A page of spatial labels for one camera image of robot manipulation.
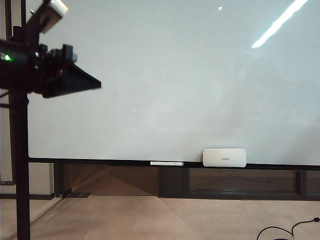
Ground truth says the white rectangular whiteboard eraser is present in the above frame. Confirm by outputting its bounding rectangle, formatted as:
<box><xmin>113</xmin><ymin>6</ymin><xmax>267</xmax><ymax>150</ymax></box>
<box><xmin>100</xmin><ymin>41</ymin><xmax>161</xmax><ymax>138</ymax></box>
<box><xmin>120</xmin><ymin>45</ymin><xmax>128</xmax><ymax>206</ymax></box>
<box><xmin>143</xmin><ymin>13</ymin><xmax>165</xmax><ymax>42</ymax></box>
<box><xmin>202</xmin><ymin>148</ymin><xmax>248</xmax><ymax>168</ymax></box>

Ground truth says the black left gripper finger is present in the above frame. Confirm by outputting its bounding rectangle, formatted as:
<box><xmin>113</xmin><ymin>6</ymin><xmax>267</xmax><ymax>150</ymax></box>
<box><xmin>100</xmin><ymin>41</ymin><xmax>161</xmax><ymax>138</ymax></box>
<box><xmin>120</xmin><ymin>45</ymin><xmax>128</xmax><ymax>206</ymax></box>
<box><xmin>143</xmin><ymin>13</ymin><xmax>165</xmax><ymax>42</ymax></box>
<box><xmin>41</xmin><ymin>62</ymin><xmax>102</xmax><ymax>99</ymax></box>

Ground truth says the black power cable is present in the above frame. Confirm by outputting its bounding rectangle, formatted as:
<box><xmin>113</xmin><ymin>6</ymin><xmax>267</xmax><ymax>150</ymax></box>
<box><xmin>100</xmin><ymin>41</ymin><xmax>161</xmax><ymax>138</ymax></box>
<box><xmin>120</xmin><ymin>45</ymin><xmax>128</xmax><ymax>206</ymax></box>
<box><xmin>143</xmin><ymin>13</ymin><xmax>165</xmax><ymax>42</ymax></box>
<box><xmin>256</xmin><ymin>216</ymin><xmax>320</xmax><ymax>240</ymax></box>

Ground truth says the white capped marker pen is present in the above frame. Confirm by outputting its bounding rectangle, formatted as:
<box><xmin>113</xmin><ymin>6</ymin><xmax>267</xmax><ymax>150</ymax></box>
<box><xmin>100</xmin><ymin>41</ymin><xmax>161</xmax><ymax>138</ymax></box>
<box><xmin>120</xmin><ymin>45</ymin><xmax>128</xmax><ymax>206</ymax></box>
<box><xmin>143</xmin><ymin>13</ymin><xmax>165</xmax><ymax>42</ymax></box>
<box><xmin>150</xmin><ymin>161</ymin><xmax>185</xmax><ymax>167</ymax></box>

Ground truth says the white glass whiteboard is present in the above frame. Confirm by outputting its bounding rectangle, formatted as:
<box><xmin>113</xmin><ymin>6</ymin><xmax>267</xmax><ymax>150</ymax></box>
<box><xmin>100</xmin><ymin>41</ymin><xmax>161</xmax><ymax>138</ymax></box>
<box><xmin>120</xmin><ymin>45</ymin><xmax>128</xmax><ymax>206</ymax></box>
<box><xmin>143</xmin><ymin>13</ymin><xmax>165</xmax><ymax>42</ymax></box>
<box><xmin>26</xmin><ymin>0</ymin><xmax>320</xmax><ymax>166</ymax></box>

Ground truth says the black marker tray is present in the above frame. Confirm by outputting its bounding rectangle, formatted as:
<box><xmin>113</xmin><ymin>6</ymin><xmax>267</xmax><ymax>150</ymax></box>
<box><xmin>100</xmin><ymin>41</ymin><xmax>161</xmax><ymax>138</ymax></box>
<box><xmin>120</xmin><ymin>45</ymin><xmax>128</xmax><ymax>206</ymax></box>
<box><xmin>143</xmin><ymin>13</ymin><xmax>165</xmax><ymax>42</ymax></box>
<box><xmin>107</xmin><ymin>161</ymin><xmax>278</xmax><ymax>171</ymax></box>

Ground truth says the thin black metal rail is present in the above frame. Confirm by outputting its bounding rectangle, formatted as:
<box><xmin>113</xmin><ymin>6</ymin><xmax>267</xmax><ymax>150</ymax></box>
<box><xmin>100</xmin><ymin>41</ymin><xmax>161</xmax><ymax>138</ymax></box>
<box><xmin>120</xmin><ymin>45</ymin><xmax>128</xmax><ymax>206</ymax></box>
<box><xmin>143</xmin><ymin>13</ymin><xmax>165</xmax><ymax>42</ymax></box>
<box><xmin>0</xmin><ymin>0</ymin><xmax>16</xmax><ymax>186</ymax></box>

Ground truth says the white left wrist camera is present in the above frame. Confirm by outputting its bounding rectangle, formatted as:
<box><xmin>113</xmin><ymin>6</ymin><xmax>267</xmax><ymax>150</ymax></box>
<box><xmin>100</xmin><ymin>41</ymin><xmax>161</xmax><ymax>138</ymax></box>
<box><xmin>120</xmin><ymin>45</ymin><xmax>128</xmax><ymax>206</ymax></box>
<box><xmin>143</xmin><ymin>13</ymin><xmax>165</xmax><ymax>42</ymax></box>
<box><xmin>40</xmin><ymin>0</ymin><xmax>69</xmax><ymax>35</ymax></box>

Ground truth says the black post with floor plate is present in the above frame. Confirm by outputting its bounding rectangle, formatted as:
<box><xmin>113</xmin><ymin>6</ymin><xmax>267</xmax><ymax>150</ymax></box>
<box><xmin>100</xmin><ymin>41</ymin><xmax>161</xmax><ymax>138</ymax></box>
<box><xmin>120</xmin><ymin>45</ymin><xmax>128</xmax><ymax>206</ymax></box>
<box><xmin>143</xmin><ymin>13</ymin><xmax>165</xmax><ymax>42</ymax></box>
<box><xmin>53</xmin><ymin>162</ymin><xmax>92</xmax><ymax>199</ymax></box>

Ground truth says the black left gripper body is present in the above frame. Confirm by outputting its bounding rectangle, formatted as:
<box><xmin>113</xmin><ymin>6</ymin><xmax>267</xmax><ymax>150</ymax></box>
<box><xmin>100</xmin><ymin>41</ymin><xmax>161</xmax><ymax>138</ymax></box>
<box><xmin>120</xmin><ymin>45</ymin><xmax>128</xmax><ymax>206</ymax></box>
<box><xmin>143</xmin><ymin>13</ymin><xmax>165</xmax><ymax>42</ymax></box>
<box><xmin>31</xmin><ymin>43</ymin><xmax>79</xmax><ymax>95</ymax></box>

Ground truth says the black left camera mount bracket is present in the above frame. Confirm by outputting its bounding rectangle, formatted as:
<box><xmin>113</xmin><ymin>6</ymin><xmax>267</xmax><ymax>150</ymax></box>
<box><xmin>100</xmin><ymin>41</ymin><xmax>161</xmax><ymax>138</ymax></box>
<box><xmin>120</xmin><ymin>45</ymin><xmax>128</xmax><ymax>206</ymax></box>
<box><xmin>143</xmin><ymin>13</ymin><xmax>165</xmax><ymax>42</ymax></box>
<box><xmin>26</xmin><ymin>0</ymin><xmax>55</xmax><ymax>46</ymax></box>

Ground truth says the black whiteboard stand frame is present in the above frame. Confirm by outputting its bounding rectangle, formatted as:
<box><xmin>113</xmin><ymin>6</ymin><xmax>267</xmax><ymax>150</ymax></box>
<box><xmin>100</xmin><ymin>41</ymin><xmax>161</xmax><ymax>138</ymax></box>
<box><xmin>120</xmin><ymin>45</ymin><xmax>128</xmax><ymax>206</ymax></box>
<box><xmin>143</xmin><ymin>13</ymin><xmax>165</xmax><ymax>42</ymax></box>
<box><xmin>9</xmin><ymin>0</ymin><xmax>31</xmax><ymax>240</ymax></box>

